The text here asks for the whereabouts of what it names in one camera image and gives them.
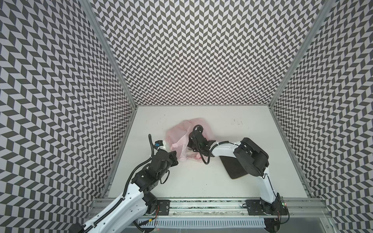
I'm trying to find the pink plastic bag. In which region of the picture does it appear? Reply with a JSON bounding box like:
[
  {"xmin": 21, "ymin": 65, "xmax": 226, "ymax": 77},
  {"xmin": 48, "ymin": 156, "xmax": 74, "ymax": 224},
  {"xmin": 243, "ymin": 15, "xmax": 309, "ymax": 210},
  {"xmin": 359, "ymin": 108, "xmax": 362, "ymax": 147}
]
[{"xmin": 165, "ymin": 118, "xmax": 215, "ymax": 162}]

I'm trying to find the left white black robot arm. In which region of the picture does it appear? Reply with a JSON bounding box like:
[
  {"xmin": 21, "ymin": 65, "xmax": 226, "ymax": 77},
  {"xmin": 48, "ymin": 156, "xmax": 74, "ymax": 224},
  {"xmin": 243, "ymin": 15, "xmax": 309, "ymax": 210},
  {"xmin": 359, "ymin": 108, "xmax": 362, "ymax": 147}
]
[{"xmin": 69, "ymin": 149, "xmax": 178, "ymax": 233}]

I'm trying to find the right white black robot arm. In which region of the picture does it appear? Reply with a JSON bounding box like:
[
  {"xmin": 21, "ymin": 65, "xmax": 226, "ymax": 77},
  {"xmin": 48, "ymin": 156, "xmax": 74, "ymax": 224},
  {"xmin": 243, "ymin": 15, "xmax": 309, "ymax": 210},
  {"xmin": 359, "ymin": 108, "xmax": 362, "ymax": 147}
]
[{"xmin": 187, "ymin": 125, "xmax": 289, "ymax": 218}]

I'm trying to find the black square plate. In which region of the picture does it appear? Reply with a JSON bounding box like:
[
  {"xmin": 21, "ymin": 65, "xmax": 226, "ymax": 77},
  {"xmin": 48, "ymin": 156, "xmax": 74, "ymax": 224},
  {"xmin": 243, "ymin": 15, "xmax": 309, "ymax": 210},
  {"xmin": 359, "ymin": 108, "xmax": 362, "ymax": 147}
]
[{"xmin": 220, "ymin": 156, "xmax": 248, "ymax": 179}]

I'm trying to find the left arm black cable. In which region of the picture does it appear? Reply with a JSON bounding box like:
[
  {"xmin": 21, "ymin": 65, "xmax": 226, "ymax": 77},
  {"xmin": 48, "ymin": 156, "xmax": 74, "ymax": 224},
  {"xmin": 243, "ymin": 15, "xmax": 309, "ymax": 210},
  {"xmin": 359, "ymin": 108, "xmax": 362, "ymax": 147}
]
[{"xmin": 122, "ymin": 133, "xmax": 155, "ymax": 199}]

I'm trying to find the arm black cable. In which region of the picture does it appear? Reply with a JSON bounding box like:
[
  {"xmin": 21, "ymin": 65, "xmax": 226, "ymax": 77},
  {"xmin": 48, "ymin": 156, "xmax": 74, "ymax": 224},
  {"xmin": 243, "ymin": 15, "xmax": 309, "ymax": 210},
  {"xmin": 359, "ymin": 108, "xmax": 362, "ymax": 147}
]
[
  {"xmin": 122, "ymin": 133, "xmax": 155, "ymax": 199},
  {"xmin": 192, "ymin": 124, "xmax": 231, "ymax": 165}
]

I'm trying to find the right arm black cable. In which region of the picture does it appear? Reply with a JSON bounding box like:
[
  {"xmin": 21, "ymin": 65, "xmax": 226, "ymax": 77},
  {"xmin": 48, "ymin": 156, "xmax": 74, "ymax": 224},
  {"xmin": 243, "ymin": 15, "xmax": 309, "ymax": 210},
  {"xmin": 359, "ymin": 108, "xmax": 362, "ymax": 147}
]
[{"xmin": 192, "ymin": 124, "xmax": 231, "ymax": 165}]

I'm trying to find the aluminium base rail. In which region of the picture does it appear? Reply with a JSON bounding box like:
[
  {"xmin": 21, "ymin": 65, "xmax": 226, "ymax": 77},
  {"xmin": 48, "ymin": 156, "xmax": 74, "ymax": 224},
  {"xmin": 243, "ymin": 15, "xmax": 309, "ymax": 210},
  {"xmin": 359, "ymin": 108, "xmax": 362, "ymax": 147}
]
[{"xmin": 90, "ymin": 197, "xmax": 331, "ymax": 219}]

